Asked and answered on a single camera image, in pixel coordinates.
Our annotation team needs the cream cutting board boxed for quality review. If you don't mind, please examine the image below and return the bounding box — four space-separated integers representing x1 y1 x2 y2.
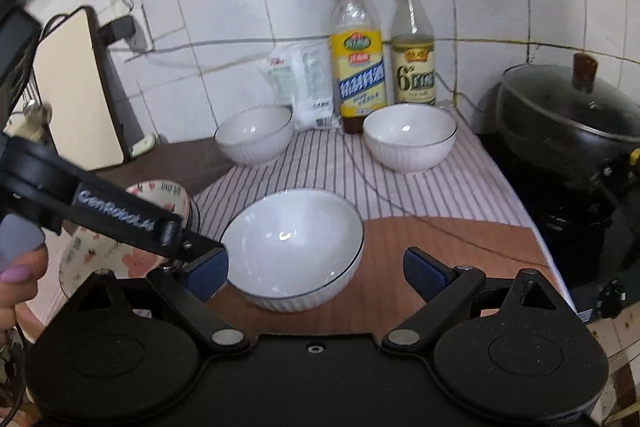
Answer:
32 6 137 170

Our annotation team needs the vinegar bottle yellow cap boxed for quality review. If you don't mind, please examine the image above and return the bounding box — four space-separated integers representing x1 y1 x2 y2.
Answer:
390 0 438 108

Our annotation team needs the black wok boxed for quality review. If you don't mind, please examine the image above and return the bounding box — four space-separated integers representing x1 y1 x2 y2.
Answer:
496 77 640 196

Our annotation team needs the glass wok lid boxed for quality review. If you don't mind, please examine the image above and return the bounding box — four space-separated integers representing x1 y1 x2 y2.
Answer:
501 52 640 144

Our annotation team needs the white seasoning packet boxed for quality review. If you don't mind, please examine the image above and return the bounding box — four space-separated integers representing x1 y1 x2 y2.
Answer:
292 44 336 132
260 51 306 108

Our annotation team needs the pink bunny print plate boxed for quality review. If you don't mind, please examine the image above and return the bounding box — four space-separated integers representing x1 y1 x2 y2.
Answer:
59 179 202 303

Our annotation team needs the white cutting board stand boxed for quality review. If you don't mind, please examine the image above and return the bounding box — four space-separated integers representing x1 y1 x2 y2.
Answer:
130 133 159 158

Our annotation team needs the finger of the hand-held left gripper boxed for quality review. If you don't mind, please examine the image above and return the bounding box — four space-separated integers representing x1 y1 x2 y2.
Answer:
160 223 227 269

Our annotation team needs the white ribbed bowl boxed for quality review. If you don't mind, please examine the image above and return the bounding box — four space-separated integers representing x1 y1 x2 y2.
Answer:
215 105 294 166
362 103 458 174
220 188 365 312

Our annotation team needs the long black power cable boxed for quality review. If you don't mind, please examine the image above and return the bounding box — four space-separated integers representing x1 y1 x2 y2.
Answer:
107 34 531 258

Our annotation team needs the striped brown table mat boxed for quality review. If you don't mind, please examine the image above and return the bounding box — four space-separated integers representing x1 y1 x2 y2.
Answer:
25 127 572 339

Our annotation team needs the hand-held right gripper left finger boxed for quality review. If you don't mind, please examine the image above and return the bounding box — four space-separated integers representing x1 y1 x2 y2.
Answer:
61 249 252 356

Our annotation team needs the white wall socket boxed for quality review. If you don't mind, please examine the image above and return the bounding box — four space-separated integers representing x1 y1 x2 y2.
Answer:
125 4 152 54

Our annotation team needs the person's left hand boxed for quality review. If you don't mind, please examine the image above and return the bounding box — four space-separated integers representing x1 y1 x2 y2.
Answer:
0 251 50 344

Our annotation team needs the black power adapter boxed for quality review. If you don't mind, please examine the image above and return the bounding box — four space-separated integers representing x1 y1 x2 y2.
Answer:
97 14 138 48

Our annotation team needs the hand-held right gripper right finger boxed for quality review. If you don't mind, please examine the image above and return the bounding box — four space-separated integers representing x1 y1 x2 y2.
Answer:
381 247 577 354

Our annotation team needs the black gas stove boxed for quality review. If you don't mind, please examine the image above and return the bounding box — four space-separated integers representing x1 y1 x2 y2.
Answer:
474 132 640 324

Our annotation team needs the cooking wine bottle yellow label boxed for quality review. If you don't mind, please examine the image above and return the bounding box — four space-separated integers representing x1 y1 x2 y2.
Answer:
330 0 390 136

